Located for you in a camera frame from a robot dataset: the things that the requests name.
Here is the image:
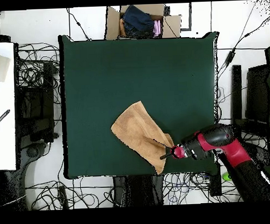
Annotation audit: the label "tan terry towel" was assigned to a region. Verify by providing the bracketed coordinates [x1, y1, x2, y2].
[109, 99, 176, 176]

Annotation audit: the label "pink garment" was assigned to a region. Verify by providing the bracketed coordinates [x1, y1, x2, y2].
[152, 19, 163, 38]

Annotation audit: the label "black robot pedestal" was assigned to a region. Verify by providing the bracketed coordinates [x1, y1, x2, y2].
[113, 174, 165, 207]

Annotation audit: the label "black cable with inline plug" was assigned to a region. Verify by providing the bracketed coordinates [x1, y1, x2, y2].
[66, 7, 92, 42]

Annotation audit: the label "white desk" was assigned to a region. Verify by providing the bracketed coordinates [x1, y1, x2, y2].
[0, 41, 19, 171]

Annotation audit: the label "dark green table cloth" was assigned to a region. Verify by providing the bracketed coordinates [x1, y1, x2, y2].
[58, 29, 224, 180]

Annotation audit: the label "tangle of black cables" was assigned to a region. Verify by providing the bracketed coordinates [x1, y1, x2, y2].
[24, 175, 115, 210]
[162, 170, 242, 205]
[16, 41, 62, 106]

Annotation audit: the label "open cardboard box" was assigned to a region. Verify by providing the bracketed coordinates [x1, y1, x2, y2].
[103, 3, 183, 41]

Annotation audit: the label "tan garment in box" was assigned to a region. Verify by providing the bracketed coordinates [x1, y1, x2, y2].
[119, 18, 128, 37]

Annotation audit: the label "black metal frame piece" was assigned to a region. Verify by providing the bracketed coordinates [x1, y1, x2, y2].
[179, 2, 193, 32]

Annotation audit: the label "dark blue jeans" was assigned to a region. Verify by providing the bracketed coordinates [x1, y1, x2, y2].
[121, 4, 156, 39]

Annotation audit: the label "bright green cup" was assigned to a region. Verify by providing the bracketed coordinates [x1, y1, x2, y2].
[221, 171, 232, 182]

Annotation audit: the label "black power strip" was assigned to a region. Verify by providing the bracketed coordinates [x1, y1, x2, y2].
[57, 185, 69, 209]

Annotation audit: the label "black cable with adapter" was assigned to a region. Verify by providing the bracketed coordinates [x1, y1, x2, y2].
[215, 13, 270, 81]

